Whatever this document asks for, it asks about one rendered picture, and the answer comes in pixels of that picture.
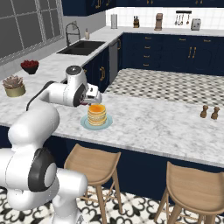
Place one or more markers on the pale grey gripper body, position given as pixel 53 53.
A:
pixel 96 97

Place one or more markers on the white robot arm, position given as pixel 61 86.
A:
pixel 32 125

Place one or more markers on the red strawberry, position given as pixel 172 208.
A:
pixel 84 103

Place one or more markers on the navy dining counter base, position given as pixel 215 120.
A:
pixel 140 172

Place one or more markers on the stack of pancakes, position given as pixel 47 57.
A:
pixel 96 115

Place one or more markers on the pale blue plate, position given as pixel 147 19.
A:
pixel 108 121

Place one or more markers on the navy cupboards under sink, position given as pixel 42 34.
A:
pixel 99 71

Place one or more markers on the grey dishwasher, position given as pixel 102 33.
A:
pixel 113 61

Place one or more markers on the dark sink basin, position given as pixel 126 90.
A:
pixel 81 47

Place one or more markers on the beige soap dispenser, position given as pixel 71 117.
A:
pixel 87 34

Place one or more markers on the wooden bar stool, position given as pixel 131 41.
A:
pixel 195 189
pixel 93 164

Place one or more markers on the silver spring tap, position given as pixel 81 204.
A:
pixel 68 33

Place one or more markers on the black bowl of red fruit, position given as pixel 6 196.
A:
pixel 29 66

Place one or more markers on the white paper towel roll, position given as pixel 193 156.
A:
pixel 114 21

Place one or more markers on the succulent plant in gold pot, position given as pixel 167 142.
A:
pixel 14 86

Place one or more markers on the wooden knife block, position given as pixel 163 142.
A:
pixel 136 23

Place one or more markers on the navy lower cupboards run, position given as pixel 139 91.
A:
pixel 175 54

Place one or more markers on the navy upper cupboards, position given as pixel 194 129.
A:
pixel 84 7

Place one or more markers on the grey framed window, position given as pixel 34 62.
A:
pixel 26 26

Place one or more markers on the brown wooden shaker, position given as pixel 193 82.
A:
pixel 204 112
pixel 215 113

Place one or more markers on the hanging metal utensil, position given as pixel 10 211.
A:
pixel 187 19
pixel 176 20
pixel 181 20

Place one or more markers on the silver toaster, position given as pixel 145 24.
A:
pixel 196 24

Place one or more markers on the black utensil rail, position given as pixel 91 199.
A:
pixel 183 12

